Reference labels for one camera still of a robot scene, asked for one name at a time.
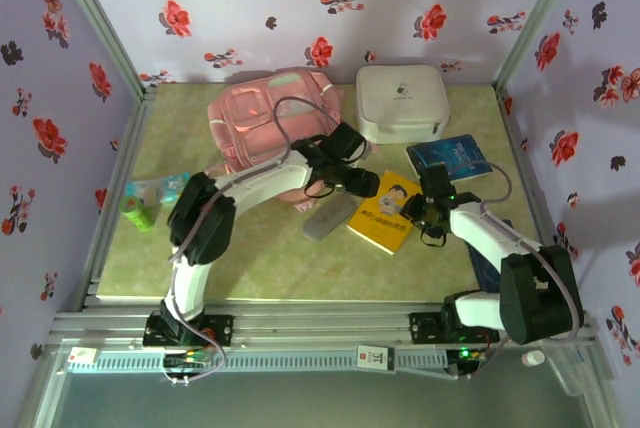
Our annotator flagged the white zip case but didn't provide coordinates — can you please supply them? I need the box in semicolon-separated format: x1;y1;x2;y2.
354;65;450;145

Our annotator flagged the yellow book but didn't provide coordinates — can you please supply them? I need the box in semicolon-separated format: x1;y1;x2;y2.
346;169;426;256

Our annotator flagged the pink school backpack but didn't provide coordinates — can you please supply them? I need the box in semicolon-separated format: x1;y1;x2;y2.
206;69;384;214

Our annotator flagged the dark blue notebook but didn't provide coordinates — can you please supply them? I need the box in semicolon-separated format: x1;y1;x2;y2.
464;217;516;294

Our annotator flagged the grey slotted cable duct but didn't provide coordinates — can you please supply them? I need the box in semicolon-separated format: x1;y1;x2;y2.
67;347;449;374

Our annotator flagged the green bottle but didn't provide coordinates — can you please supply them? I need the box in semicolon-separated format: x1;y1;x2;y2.
118;195;155;233

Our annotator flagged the clear plastic container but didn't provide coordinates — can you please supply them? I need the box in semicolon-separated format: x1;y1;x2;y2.
537;337;616;397

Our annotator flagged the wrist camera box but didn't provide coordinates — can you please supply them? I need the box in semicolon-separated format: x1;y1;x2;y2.
421;162;452;195
325;122;367;163

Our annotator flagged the white label card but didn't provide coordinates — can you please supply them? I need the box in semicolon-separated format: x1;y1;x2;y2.
356;344;396;373

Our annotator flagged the aluminium frame rail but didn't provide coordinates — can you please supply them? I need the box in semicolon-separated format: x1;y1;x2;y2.
49;301;599;349

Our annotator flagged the left arm grey cable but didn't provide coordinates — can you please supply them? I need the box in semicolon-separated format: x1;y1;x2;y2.
162;96;346;387

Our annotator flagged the white tag with red mark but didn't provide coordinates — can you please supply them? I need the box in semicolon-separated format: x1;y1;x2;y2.
67;347;99;367

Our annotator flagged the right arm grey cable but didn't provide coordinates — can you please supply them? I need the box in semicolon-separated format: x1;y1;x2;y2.
449;160;586;382

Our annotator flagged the dark blue book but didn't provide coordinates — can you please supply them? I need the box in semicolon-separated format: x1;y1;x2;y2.
405;134;492;184

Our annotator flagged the grey pencil case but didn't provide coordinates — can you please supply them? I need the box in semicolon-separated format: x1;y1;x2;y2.
302;195;360;243

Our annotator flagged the aluminium frame post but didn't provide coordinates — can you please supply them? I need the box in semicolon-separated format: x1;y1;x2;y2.
494;0;586;92
47;0;154;97

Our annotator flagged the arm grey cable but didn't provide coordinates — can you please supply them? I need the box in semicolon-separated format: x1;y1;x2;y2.
449;160;586;382
162;96;346;387

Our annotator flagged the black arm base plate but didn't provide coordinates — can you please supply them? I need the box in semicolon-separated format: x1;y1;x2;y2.
408;311;501;346
143;314;235;348

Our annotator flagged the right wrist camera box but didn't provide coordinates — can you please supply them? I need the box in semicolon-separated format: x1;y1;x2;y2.
421;162;452;195

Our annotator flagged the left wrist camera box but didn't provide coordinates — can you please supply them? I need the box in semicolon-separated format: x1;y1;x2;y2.
325;122;367;163

